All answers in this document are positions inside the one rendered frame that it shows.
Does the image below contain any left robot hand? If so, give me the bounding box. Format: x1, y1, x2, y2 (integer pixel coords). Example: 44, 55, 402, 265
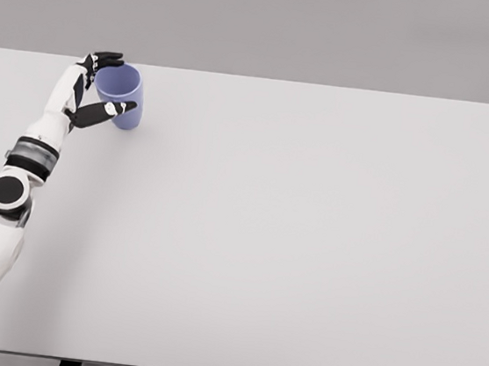
40, 44, 144, 136

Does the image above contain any blue plastic cup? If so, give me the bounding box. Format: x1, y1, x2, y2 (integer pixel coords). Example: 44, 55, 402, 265
89, 60, 148, 133

